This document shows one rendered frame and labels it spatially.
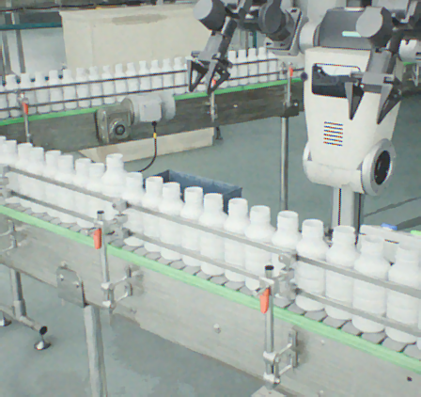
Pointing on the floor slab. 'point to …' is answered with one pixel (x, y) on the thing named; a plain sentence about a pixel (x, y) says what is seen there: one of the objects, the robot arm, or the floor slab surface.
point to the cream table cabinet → (140, 22)
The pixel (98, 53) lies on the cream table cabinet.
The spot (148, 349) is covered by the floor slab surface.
